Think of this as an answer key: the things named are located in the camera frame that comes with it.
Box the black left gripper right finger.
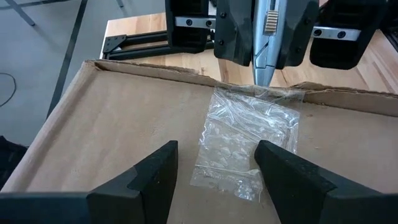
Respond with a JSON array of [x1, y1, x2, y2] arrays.
[[254, 139, 374, 224]]

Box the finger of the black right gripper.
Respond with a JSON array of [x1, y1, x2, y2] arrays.
[[214, 0, 254, 67], [276, 0, 320, 70]]

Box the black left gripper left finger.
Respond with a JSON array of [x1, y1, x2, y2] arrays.
[[86, 140, 179, 224]]

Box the grey utility knife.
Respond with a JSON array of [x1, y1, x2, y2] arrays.
[[252, 0, 289, 87]]

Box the brown cardboard box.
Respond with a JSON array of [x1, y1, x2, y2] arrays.
[[0, 58, 398, 224]]

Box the clear plastic bag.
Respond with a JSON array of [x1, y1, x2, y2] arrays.
[[190, 85, 305, 202]]

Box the grey metal desk legs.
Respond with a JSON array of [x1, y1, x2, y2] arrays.
[[4, 0, 35, 27]]

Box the black floor cable loop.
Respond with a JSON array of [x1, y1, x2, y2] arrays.
[[0, 72, 17, 107]]

